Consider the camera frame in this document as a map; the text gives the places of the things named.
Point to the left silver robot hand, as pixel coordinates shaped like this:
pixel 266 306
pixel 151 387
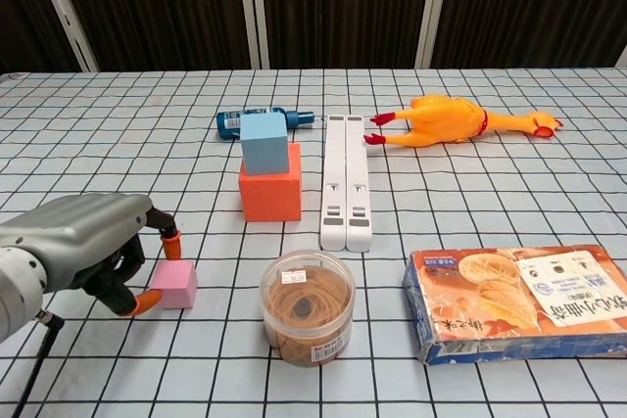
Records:
pixel 83 227

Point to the pink foam cube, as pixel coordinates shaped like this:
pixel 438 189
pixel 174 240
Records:
pixel 176 286

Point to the light blue foam cube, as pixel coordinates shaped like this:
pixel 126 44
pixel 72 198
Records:
pixel 264 144

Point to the blue spray bottle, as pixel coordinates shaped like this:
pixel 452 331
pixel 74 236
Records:
pixel 229 125

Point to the orange foam cube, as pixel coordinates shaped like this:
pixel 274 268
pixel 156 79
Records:
pixel 269 198

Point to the clear jar of rubber bands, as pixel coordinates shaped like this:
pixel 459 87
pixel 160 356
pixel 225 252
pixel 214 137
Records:
pixel 307 310

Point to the white folding stand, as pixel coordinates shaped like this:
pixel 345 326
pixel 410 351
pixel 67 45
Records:
pixel 335 183

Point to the checkered light blue tablecloth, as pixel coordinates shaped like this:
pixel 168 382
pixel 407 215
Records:
pixel 441 202

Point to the yellow rubber chicken toy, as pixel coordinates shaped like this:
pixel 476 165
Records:
pixel 441 119

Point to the orange cookie box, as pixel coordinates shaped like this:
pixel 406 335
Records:
pixel 514 300

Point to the white partition post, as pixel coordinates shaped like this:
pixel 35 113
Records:
pixel 432 7
pixel 63 7
pixel 257 7

